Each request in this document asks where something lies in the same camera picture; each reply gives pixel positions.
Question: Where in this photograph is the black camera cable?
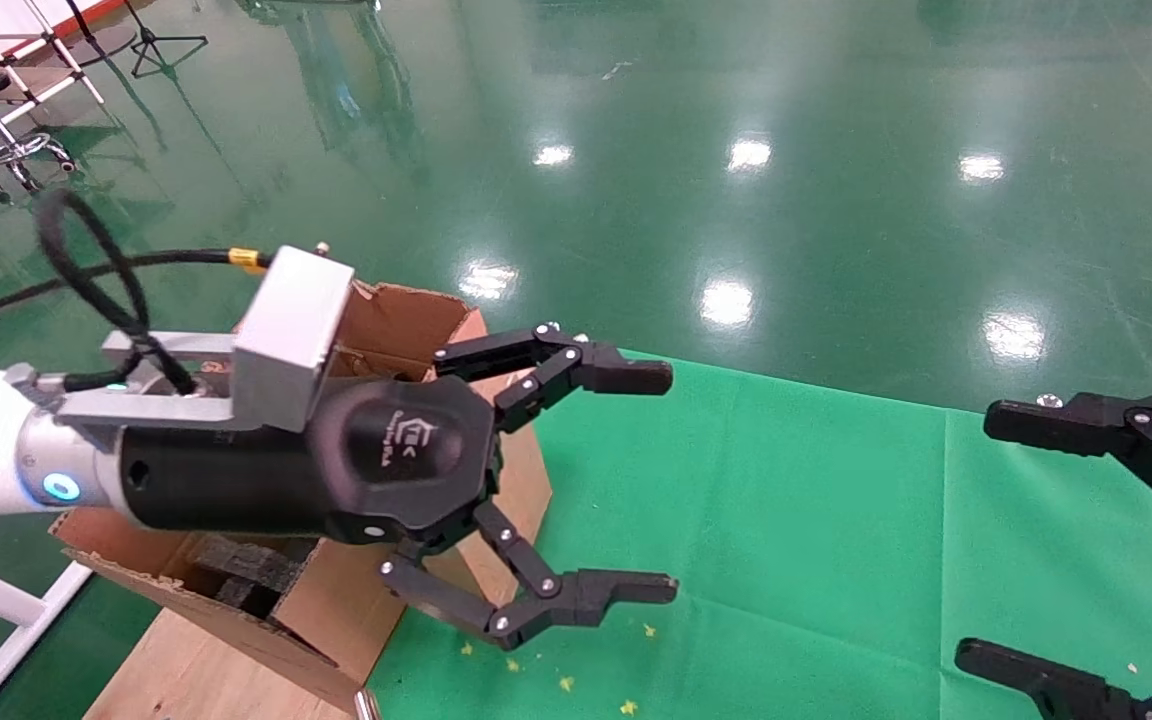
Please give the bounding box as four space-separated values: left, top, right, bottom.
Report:
0 187 273 397

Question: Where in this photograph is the black foam insert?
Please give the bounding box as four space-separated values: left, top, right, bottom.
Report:
184 535 305 613

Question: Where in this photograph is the white metal rack frame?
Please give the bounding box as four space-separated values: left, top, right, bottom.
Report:
0 0 107 209

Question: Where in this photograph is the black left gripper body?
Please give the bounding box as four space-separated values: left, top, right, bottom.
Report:
119 375 504 548

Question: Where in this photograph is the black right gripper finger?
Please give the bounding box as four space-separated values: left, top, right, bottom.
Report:
983 387 1152 538
954 637 1152 720

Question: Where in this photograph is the green table cloth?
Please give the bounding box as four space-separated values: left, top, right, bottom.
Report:
366 345 1152 720

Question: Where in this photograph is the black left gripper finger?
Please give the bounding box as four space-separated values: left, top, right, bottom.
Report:
433 322 675 434
379 500 680 652

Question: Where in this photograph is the black tripod stand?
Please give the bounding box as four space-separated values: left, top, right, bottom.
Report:
121 0 209 80

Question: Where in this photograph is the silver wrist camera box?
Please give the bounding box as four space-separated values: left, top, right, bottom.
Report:
54 243 356 434

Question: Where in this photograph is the large open cardboard carton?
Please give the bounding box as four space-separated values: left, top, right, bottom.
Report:
49 282 555 714

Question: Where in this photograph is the black round-base stand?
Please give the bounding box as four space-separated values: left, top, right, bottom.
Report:
64 0 139 67

